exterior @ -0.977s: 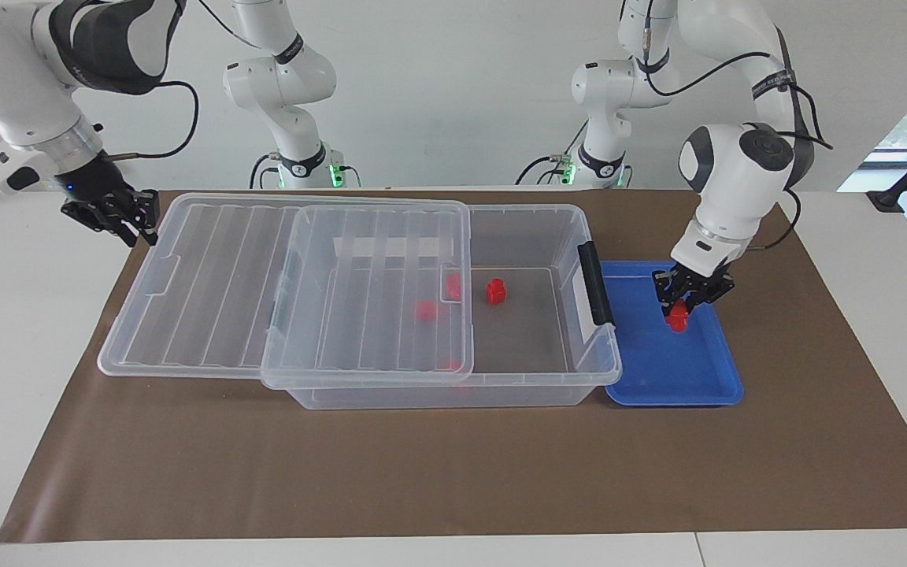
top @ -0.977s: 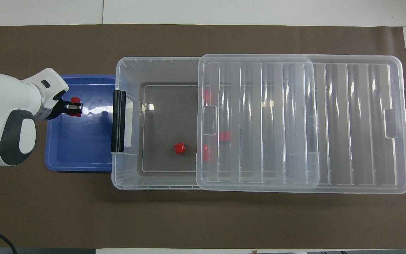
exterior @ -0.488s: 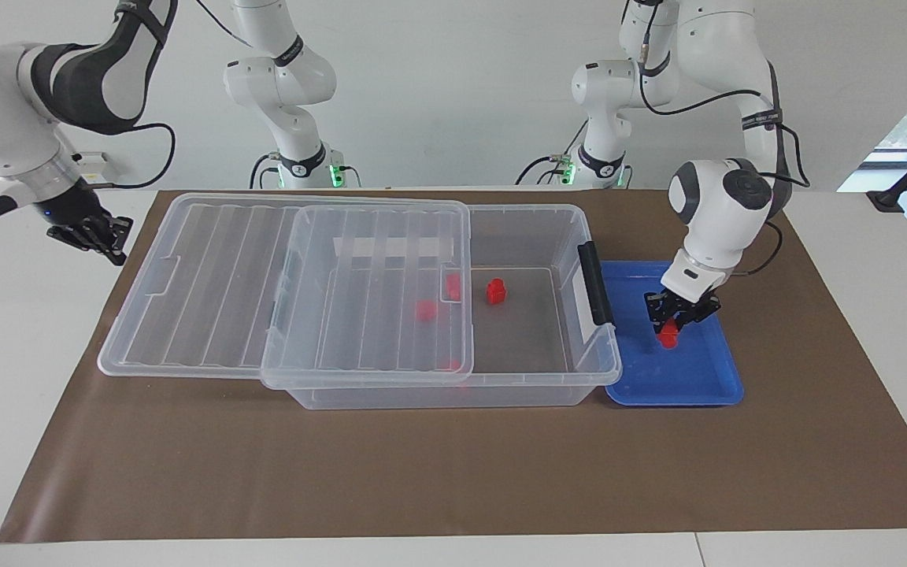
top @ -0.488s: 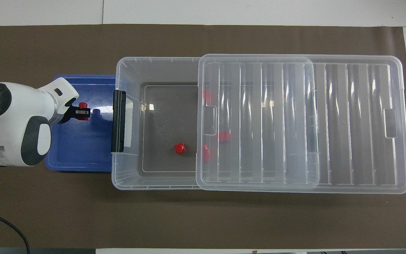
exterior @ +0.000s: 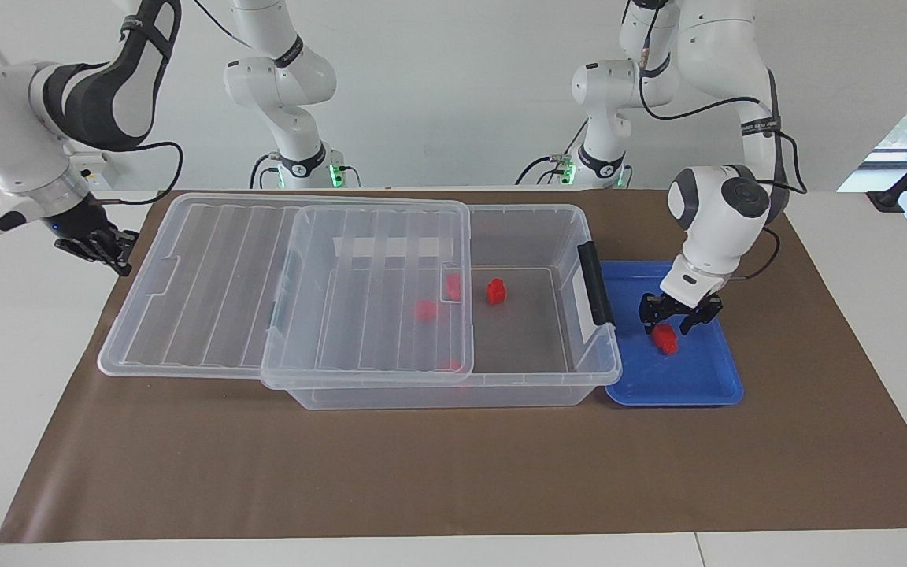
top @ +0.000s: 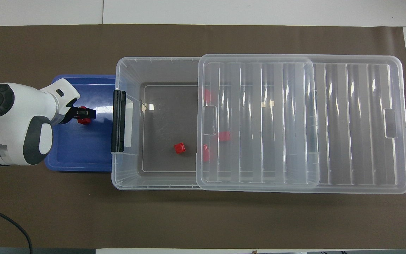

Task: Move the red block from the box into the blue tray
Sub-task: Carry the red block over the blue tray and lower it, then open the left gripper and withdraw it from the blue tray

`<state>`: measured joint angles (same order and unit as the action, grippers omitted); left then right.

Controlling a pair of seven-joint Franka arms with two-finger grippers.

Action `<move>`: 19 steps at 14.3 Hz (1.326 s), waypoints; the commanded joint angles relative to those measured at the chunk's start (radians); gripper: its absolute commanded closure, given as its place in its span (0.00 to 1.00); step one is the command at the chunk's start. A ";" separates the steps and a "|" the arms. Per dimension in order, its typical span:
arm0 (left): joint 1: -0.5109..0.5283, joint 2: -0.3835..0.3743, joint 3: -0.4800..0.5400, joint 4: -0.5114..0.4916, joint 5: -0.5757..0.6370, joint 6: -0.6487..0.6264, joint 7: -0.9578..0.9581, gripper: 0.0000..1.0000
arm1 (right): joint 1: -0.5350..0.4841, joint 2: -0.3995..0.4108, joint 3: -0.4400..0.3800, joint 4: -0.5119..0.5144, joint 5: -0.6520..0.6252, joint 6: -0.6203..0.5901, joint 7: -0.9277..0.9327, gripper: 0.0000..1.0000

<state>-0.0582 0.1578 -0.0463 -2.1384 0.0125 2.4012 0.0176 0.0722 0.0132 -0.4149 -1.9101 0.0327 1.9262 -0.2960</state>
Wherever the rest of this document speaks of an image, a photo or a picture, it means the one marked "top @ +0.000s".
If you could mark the red block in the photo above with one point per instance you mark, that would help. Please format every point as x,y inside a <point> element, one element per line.
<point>84,121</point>
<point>224,136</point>
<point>206,153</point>
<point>207,96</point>
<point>179,148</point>

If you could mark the clear plastic storage box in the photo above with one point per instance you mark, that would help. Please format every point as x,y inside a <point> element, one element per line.
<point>160,70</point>

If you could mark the black box latch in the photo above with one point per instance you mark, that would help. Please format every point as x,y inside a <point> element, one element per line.
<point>118,120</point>

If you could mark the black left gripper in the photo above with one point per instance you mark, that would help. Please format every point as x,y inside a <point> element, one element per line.
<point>72,113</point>

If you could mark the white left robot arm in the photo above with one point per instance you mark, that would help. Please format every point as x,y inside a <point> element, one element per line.
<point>19,106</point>

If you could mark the clear ribbed plastic lid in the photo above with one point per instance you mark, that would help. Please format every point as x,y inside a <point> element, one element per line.
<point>347,141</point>

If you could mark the brown paper table mat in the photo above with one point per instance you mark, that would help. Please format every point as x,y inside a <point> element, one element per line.
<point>224,218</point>

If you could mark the blue plastic tray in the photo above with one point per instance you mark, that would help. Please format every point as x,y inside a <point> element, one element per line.
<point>83,151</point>

